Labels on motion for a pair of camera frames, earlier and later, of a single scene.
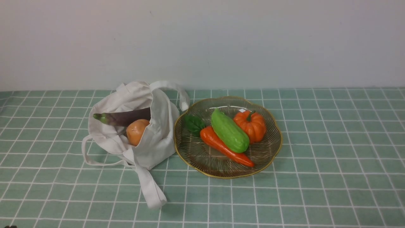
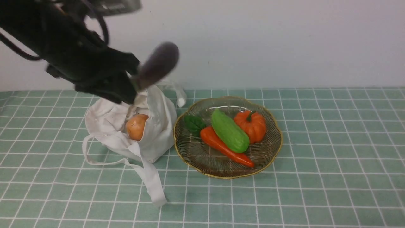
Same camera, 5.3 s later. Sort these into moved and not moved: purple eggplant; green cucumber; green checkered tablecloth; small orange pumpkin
Moved: purple eggplant
Not moved: small orange pumpkin; green checkered tablecloth; green cucumber
